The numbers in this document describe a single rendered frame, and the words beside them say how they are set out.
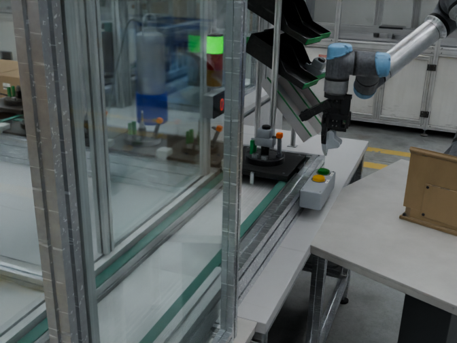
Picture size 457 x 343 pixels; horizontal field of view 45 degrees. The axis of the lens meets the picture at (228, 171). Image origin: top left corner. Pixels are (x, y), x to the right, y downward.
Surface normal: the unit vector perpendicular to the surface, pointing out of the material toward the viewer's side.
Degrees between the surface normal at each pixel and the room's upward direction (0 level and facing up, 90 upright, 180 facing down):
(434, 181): 90
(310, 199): 90
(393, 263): 0
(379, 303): 0
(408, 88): 90
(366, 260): 0
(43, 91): 90
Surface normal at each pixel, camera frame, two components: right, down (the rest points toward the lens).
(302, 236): 0.02, -0.93
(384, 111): -0.40, 0.32
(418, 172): -0.65, 0.26
